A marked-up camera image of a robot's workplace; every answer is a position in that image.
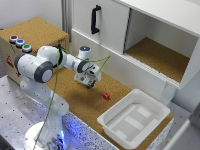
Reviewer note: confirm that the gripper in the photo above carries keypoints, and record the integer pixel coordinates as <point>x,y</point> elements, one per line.
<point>89,75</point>

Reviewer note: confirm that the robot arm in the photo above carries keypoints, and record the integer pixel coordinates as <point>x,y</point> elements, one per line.
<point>33,66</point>

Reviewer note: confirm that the pink block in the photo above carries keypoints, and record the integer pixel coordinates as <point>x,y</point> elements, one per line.
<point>106,96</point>

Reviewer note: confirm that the white sliding door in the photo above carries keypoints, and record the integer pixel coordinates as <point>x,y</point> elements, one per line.
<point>111,23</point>

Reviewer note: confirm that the white plastic box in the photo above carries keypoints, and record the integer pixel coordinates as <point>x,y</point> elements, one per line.
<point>133,120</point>

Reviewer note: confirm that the green button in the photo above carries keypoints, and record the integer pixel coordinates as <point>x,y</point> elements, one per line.
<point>26,47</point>

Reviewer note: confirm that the wooden drawer box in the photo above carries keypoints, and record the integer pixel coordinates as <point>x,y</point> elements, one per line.
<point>36,30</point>

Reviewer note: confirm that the blue button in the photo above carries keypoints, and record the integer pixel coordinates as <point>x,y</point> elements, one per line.
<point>20,42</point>

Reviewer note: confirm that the red button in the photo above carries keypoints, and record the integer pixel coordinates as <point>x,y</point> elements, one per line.
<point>13,38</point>

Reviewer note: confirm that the white cabinet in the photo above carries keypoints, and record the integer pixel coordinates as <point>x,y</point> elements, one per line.
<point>160,20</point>

